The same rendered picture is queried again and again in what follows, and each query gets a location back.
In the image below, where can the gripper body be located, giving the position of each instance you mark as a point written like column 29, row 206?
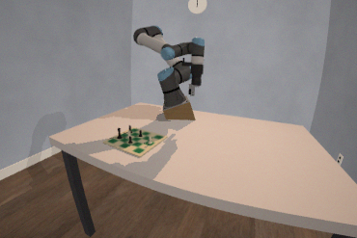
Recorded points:
column 196, row 69

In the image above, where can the green and cream chessboard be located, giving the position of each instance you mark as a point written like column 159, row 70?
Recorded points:
column 139, row 146

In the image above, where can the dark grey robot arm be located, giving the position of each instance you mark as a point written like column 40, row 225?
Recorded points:
column 170, row 80

